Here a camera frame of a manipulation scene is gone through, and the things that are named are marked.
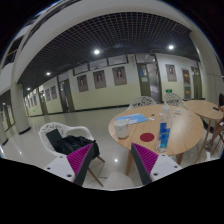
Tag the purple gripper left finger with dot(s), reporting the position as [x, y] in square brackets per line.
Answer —
[79, 161]

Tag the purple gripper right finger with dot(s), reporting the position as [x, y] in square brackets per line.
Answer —
[145, 160]

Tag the clear water bottle blue label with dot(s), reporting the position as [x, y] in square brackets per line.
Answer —
[165, 124]

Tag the white plastic chair near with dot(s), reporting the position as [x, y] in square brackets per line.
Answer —
[60, 165]

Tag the black bag on chair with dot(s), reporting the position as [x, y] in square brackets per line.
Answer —
[67, 145]

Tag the red round coaster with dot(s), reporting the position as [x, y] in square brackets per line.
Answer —
[147, 137]

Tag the round wooden table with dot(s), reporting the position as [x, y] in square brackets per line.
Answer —
[186, 131]
[207, 110]

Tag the white mug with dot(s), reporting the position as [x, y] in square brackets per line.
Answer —
[121, 128]

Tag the blue paper sheet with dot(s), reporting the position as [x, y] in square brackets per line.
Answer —
[133, 119]

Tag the white chair behind table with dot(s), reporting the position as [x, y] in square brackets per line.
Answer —
[142, 101]

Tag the framed portrait left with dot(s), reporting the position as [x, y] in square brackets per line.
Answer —
[82, 83]

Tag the seated person at right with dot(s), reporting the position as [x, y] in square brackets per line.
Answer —
[219, 124]

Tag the door with notices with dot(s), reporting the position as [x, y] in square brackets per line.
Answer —
[149, 79]

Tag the framed portrait middle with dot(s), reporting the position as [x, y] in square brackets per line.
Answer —
[99, 79]

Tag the framed portrait on wall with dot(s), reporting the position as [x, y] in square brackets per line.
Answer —
[119, 75]

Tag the framed portrait right wall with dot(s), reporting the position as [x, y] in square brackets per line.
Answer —
[171, 73]

